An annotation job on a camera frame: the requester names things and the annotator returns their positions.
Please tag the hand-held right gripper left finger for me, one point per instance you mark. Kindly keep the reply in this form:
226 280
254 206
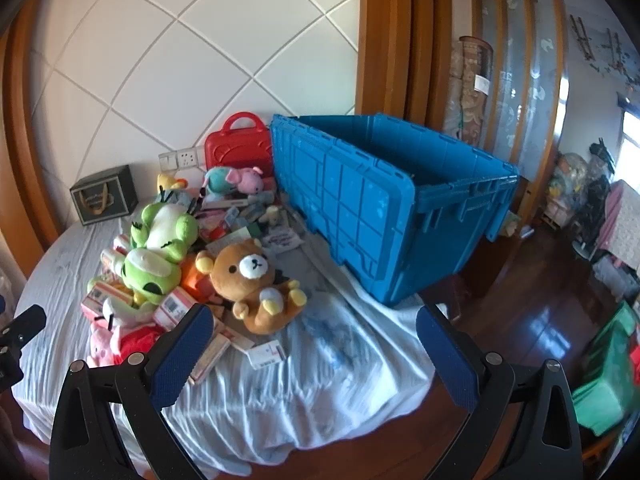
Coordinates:
182 355

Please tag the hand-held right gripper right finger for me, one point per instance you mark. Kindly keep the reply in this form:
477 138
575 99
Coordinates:
447 360

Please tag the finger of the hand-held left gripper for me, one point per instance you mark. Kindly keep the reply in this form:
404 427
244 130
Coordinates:
22 324

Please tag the pink tissue pack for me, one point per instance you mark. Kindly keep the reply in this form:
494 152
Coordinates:
172 307
105 297

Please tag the white plush toy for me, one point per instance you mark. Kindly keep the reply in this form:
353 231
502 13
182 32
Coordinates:
125 312

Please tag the blue plastic crate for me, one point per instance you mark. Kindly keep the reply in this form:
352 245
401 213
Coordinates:
350 200

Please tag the round wooden desktop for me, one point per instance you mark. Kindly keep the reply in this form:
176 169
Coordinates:
380 452

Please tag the long pink white box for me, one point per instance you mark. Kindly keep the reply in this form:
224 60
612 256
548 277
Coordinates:
212 355

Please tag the red plush toy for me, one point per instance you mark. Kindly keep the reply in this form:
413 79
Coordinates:
142 342

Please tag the orange dress pig plush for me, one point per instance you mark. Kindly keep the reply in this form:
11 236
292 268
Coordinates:
195 280

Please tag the small pink plush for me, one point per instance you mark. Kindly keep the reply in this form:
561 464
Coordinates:
102 347

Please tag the white card box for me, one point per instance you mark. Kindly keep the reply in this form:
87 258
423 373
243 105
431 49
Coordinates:
265 355

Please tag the brown bear plush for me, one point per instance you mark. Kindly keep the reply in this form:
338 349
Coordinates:
250 267

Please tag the green frog plush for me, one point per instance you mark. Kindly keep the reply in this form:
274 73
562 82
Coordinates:
160 232

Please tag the pile of small packets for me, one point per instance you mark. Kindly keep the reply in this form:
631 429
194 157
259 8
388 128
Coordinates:
250 215

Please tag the green bag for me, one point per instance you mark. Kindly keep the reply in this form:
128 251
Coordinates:
607 375

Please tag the dark gift box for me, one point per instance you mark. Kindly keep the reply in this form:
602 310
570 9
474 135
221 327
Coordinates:
117 185

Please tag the yellow duck plush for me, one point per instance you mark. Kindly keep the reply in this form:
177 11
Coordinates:
170 182

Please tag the teal plush toy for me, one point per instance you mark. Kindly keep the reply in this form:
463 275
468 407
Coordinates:
217 182

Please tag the pink pig plush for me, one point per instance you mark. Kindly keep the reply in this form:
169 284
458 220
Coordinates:
247 180

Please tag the red toy suitcase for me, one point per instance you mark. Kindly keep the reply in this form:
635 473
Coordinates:
235 150

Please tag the pink covered table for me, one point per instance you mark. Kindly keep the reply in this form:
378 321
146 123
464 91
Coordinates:
622 225

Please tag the rolled carpet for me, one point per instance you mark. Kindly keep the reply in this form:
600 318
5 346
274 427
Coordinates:
470 90

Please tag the wooden glass screen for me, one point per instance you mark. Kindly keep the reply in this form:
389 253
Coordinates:
520 60

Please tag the wooden pillar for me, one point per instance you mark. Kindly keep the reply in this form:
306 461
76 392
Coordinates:
395 35

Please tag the curved wooden frame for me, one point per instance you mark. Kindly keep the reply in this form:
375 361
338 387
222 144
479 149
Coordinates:
25 135

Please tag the white wall socket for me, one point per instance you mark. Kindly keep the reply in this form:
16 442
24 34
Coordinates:
182 158

